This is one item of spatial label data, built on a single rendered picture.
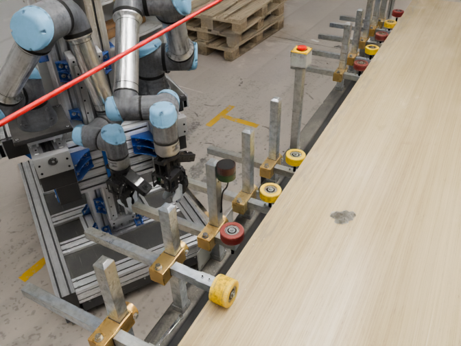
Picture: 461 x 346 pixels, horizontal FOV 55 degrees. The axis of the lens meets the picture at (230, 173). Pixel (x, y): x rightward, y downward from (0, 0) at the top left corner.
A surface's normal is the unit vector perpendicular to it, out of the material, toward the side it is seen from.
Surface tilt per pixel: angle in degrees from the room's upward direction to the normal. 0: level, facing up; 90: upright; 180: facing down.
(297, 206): 0
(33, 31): 85
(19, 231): 0
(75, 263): 0
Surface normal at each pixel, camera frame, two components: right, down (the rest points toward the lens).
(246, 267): -0.03, -0.79
